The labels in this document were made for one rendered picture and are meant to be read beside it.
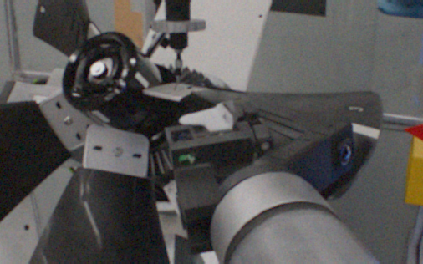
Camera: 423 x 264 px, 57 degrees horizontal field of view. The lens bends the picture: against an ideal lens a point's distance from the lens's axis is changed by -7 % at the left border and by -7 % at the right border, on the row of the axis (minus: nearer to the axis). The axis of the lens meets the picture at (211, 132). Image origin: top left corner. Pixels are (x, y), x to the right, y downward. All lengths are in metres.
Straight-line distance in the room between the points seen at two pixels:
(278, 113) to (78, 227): 0.27
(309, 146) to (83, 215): 0.31
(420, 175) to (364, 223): 0.64
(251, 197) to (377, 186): 1.07
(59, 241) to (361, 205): 0.99
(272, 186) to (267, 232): 0.04
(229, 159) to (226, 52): 0.54
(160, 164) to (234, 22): 0.37
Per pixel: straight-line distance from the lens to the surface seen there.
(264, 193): 0.24
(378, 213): 1.33
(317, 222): 0.21
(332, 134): 0.35
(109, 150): 0.57
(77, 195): 0.54
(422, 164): 0.73
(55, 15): 0.81
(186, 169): 0.32
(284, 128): 0.45
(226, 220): 0.24
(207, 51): 0.86
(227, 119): 0.40
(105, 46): 0.59
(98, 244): 0.53
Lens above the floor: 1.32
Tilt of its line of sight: 19 degrees down
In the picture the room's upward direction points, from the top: straight up
